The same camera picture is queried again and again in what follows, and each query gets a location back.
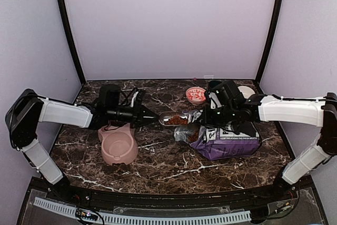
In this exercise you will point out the purple pet food bag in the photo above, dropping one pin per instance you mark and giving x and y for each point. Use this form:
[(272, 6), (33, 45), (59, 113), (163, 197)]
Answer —
[(218, 143)]

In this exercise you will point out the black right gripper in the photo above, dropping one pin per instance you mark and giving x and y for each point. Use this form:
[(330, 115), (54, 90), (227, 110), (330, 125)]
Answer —
[(208, 118)]

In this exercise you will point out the dark green mug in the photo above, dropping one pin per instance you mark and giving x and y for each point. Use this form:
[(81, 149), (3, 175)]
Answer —
[(213, 83)]

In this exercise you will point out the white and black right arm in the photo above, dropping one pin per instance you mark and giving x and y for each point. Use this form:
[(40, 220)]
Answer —
[(226, 104)]

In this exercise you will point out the brown pet food kibble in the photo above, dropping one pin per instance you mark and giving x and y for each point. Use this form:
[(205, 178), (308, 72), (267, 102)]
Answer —
[(177, 120)]

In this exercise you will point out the black left frame post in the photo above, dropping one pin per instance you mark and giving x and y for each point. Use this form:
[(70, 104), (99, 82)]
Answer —
[(70, 40)]

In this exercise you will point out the red patterned white bowl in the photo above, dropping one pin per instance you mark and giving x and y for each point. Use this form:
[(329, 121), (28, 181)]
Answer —
[(196, 95)]

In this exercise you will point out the black right frame post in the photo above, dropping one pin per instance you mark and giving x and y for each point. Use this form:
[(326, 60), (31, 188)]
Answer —
[(269, 41)]

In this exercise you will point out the silver metal scoop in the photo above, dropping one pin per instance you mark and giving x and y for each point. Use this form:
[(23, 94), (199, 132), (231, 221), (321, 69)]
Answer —
[(164, 117)]

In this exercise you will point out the white slotted cable duct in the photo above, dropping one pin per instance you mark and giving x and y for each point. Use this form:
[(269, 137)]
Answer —
[(144, 216)]

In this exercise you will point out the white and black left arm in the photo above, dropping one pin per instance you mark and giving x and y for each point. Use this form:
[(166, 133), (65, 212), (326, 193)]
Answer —
[(30, 109)]

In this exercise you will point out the pink double pet bowl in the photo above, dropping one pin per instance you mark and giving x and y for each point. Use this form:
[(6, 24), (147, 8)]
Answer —
[(118, 145)]

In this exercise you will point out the blue and white bowl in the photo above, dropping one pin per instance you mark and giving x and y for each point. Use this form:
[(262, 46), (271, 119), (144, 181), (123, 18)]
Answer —
[(246, 91)]

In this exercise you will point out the black frame post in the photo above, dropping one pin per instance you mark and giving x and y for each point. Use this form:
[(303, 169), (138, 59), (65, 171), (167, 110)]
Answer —
[(269, 41), (70, 40)]

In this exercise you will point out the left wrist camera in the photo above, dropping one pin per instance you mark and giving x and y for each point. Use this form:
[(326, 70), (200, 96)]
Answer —
[(137, 97)]

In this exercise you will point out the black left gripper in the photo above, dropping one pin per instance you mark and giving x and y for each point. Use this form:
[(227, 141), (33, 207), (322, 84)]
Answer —
[(138, 119)]

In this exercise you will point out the black front table rail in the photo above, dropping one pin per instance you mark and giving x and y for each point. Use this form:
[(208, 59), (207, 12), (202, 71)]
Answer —
[(245, 199)]

